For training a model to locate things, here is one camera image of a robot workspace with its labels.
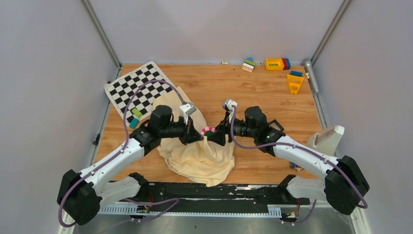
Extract blue toy brick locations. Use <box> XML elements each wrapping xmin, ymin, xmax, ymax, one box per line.
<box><xmin>290</xmin><ymin>70</ymin><xmax>303</xmax><ymax>77</ymax></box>

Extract black framed magnifier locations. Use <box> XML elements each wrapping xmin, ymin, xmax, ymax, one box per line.
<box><xmin>268</xmin><ymin>119</ymin><xmax>284</xmax><ymax>132</ymax></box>

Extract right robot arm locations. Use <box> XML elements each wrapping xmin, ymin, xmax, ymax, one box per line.
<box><xmin>207</xmin><ymin>104</ymin><xmax>370</xmax><ymax>215</ymax></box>

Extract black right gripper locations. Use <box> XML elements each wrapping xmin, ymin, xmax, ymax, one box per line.
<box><xmin>207</xmin><ymin>112</ymin><xmax>257</xmax><ymax>146</ymax></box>

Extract white toy brick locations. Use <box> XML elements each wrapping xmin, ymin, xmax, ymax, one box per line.
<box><xmin>242</xmin><ymin>62</ymin><xmax>255</xmax><ymax>73</ymax></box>

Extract pink flower brooch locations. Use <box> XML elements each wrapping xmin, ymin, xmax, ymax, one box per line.
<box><xmin>201</xmin><ymin>126</ymin><xmax>216</xmax><ymax>137</ymax></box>

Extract lime green block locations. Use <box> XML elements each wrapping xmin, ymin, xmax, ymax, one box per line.
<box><xmin>131</xmin><ymin>108</ymin><xmax>142</xmax><ymax>119</ymax></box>

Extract teal block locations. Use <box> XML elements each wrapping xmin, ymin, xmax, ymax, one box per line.
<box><xmin>129</xmin><ymin>118</ymin><xmax>140</xmax><ymax>129</ymax></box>

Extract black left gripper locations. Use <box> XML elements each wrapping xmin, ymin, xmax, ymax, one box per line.
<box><xmin>159</xmin><ymin>115</ymin><xmax>204</xmax><ymax>145</ymax></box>

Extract green blue brick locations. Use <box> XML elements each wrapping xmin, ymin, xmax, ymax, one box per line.
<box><xmin>244</xmin><ymin>57</ymin><xmax>256</xmax><ymax>66</ymax></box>

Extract yellow toy bin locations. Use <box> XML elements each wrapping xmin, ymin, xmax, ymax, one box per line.
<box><xmin>265</xmin><ymin>58</ymin><xmax>285</xmax><ymax>71</ymax></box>

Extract cream yellow garment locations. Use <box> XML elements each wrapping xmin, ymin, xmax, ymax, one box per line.
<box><xmin>152</xmin><ymin>91</ymin><xmax>235</xmax><ymax>187</ymax></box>

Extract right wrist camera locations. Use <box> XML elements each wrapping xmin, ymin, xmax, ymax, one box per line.
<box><xmin>222</xmin><ymin>98</ymin><xmax>238</xmax><ymax>119</ymax></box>

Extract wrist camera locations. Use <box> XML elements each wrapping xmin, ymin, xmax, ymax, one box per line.
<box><xmin>222</xmin><ymin>98</ymin><xmax>238</xmax><ymax>119</ymax></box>
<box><xmin>179</xmin><ymin>102</ymin><xmax>197</xmax><ymax>124</ymax></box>

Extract colourful toy car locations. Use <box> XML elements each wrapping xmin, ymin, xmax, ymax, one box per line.
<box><xmin>289</xmin><ymin>162</ymin><xmax>303</xmax><ymax>171</ymax></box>

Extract black white chessboard mat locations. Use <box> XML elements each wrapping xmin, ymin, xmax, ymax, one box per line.
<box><xmin>104</xmin><ymin>61</ymin><xmax>174</xmax><ymax>127</ymax></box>

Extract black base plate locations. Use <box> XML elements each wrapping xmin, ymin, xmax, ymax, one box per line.
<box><xmin>132</xmin><ymin>182</ymin><xmax>310</xmax><ymax>214</ymax></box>

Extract yellow toy frame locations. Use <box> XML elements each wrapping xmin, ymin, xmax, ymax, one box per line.
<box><xmin>286</xmin><ymin>75</ymin><xmax>304</xmax><ymax>95</ymax></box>

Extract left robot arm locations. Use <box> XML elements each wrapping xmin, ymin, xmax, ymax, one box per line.
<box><xmin>57</xmin><ymin>102</ymin><xmax>204</xmax><ymax>227</ymax></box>

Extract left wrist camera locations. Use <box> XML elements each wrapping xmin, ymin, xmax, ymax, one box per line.
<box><xmin>179</xmin><ymin>102</ymin><xmax>197</xmax><ymax>124</ymax></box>

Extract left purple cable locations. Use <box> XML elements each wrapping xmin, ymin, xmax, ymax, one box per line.
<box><xmin>57</xmin><ymin>79</ymin><xmax>189</xmax><ymax>229</ymax></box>

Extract grey metal cylinder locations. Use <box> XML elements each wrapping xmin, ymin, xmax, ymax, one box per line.
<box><xmin>302</xmin><ymin>58</ymin><xmax>319</xmax><ymax>94</ymax></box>

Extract red blue brick stack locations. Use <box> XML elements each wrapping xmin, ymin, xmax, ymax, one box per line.
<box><xmin>282</xmin><ymin>58</ymin><xmax>291</xmax><ymax>70</ymax></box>

